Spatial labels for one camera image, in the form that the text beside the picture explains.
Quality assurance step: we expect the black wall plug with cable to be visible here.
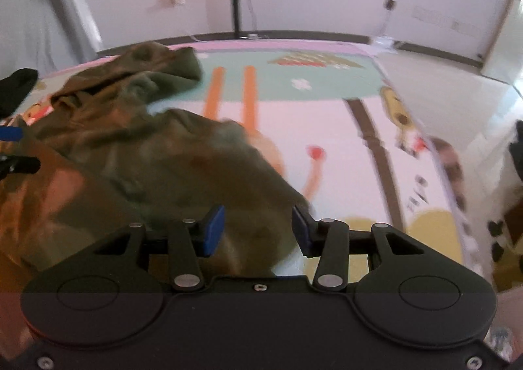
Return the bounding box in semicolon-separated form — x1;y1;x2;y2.
374;0;399;42

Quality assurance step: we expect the printed play mat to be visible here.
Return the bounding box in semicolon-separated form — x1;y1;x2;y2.
0;38;471;278

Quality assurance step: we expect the grey curtain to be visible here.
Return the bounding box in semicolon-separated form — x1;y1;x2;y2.
0;0;105;82

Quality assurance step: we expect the white power strip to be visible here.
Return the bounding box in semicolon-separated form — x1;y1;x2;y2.
370;37;403;51

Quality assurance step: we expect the olive green garment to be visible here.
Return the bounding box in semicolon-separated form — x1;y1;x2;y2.
0;41;312;278

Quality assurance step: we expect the white door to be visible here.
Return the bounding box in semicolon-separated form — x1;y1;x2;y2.
481;0;523;87

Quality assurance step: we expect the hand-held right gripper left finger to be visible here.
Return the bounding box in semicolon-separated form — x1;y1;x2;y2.
92;204;226;293

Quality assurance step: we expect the brown cardboard box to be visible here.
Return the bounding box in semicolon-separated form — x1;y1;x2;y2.
490;207;523;293

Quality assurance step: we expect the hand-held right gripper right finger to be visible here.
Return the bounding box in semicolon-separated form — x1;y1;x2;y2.
292;206;445;293

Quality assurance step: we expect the black cloth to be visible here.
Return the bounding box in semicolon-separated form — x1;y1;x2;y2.
0;68;40;118

